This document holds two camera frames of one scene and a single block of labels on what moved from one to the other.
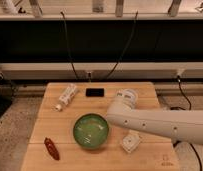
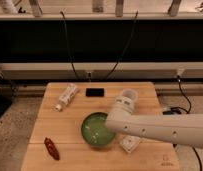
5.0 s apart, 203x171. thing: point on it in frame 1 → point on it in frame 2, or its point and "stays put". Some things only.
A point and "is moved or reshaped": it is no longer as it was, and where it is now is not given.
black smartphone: [94, 92] stays put
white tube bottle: [66, 96] stays put
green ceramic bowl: [90, 130] is moved or reshaped
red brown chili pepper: [52, 148] stays put
